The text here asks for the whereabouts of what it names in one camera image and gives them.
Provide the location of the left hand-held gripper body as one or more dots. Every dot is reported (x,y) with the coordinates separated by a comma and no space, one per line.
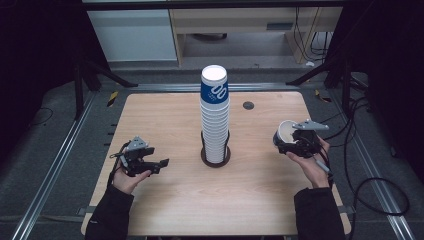
(133,163)

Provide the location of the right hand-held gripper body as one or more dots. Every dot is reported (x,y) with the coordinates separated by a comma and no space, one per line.
(310,143)

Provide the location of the blue and white paper cup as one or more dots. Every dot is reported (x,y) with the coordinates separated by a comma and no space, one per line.
(286,133)

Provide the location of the stack of white paper cups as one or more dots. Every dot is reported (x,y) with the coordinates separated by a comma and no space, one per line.
(215,116)

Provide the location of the person's left hand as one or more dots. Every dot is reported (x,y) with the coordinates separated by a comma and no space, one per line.
(126,181)

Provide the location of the person's right hand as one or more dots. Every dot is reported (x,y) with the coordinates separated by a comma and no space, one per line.
(313,170)

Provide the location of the yellow and black tape strip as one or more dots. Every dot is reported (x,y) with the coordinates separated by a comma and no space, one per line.
(112,99)
(322,96)

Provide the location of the dark round table grommet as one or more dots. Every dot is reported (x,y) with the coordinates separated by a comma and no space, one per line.
(248,105)

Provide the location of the black metal stand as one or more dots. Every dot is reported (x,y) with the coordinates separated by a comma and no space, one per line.
(343,80)
(80,86)

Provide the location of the small white floor object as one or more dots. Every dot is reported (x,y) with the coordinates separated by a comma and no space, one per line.
(310,64)

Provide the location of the white cabinet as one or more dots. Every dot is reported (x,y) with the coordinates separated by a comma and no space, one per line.
(133,35)

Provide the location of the silver metal cross rail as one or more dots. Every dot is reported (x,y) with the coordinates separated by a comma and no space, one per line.
(166,87)

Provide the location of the silver metal floor rail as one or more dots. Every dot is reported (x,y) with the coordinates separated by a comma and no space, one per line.
(53,170)
(373,176)

